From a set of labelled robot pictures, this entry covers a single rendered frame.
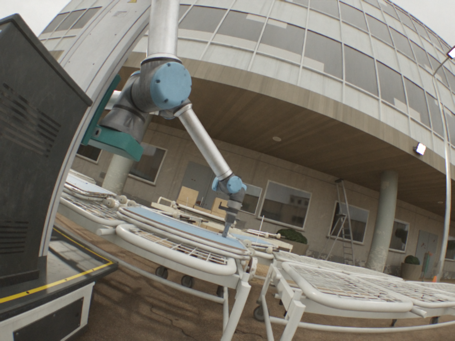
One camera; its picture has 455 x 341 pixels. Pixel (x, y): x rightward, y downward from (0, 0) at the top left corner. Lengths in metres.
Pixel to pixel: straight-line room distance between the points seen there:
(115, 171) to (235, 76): 3.76
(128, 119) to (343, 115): 4.58
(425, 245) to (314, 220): 6.74
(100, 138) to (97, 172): 7.97
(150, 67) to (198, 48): 5.24
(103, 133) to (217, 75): 4.08
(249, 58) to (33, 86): 5.39
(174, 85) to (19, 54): 0.47
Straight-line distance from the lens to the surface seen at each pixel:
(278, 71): 5.50
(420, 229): 11.60
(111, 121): 0.79
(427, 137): 7.83
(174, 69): 0.70
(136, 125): 0.80
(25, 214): 0.57
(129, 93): 0.81
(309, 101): 4.73
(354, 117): 5.12
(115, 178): 5.71
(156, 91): 0.66
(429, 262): 7.11
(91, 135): 0.82
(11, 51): 0.46
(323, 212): 7.88
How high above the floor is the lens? 0.67
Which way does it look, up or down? 13 degrees up
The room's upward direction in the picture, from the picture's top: 18 degrees clockwise
